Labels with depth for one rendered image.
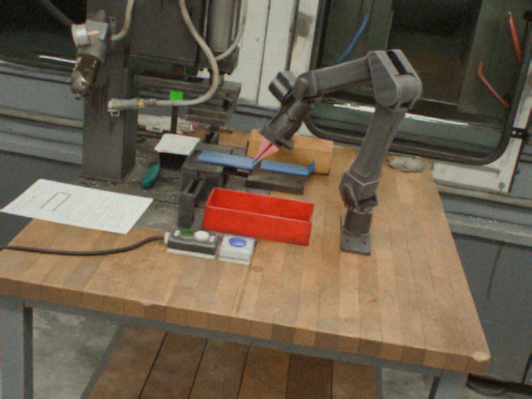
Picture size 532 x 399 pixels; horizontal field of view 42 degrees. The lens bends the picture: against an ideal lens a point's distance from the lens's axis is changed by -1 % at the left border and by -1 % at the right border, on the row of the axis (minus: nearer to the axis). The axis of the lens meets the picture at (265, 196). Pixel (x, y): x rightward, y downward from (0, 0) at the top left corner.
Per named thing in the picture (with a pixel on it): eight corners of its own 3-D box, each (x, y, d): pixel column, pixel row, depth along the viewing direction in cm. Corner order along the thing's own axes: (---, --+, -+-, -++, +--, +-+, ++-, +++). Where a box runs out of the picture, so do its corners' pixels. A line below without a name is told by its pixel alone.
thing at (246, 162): (258, 169, 179) (259, 158, 178) (198, 159, 179) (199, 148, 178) (259, 161, 185) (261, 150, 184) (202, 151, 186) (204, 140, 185)
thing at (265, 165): (313, 177, 198) (315, 167, 197) (259, 169, 199) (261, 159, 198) (314, 169, 205) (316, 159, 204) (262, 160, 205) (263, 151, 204)
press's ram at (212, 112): (229, 139, 171) (242, 16, 159) (124, 123, 172) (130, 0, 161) (238, 119, 187) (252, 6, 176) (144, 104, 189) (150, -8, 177)
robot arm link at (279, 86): (259, 93, 179) (278, 55, 171) (283, 91, 184) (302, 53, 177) (287, 122, 174) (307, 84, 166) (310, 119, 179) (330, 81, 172)
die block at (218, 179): (217, 203, 178) (220, 175, 175) (179, 197, 179) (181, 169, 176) (229, 175, 197) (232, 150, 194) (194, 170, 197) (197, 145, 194)
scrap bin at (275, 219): (308, 246, 162) (312, 223, 160) (201, 229, 163) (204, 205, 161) (310, 224, 173) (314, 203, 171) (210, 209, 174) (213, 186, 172)
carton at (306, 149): (327, 178, 207) (332, 153, 204) (243, 165, 208) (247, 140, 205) (329, 164, 219) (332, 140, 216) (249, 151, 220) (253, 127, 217)
